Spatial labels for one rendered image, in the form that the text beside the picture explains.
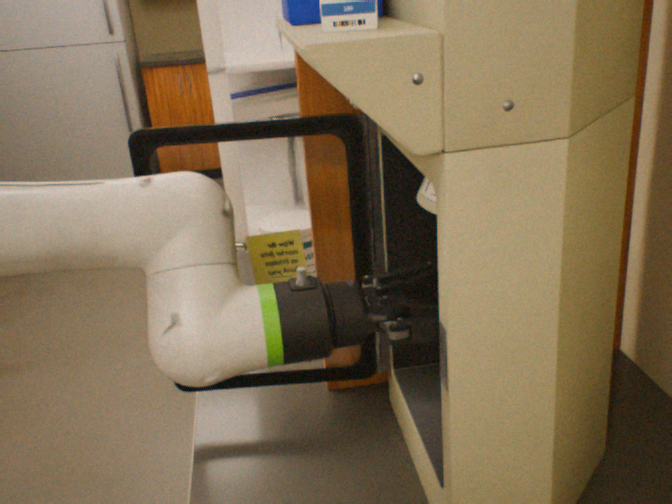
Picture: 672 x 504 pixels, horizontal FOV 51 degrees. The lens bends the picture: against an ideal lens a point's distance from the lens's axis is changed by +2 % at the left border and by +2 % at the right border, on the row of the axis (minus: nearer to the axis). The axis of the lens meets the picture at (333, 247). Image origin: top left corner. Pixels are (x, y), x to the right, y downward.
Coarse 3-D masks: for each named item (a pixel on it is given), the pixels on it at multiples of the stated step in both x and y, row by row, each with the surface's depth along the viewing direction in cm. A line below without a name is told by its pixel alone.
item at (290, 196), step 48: (192, 144) 90; (240, 144) 90; (288, 144) 90; (336, 144) 90; (240, 192) 92; (288, 192) 92; (336, 192) 92; (240, 240) 95; (288, 240) 95; (336, 240) 95
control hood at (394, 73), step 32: (288, 32) 69; (320, 32) 63; (352, 32) 61; (384, 32) 59; (416, 32) 57; (320, 64) 55; (352, 64) 56; (384, 64) 56; (416, 64) 56; (352, 96) 57; (384, 96) 57; (416, 96) 57; (384, 128) 58; (416, 128) 58
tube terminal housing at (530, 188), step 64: (384, 0) 76; (448, 0) 55; (512, 0) 56; (576, 0) 56; (640, 0) 70; (448, 64) 57; (512, 64) 57; (576, 64) 59; (448, 128) 59; (512, 128) 59; (576, 128) 62; (448, 192) 61; (512, 192) 62; (576, 192) 65; (448, 256) 63; (512, 256) 64; (576, 256) 68; (448, 320) 66; (512, 320) 67; (576, 320) 72; (448, 384) 68; (512, 384) 69; (576, 384) 76; (448, 448) 72; (512, 448) 72; (576, 448) 81
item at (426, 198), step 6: (426, 180) 76; (426, 186) 75; (432, 186) 74; (420, 192) 76; (426, 192) 75; (432, 192) 74; (420, 198) 76; (426, 198) 74; (432, 198) 73; (420, 204) 76; (426, 204) 74; (432, 204) 73; (432, 210) 73
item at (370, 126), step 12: (372, 120) 90; (372, 132) 90; (372, 144) 91; (372, 156) 92; (372, 168) 92; (372, 180) 93; (372, 192) 93; (372, 204) 94; (372, 228) 95; (372, 240) 96; (384, 252) 95; (372, 264) 97; (384, 264) 95; (384, 336) 102; (384, 348) 103; (384, 360) 103
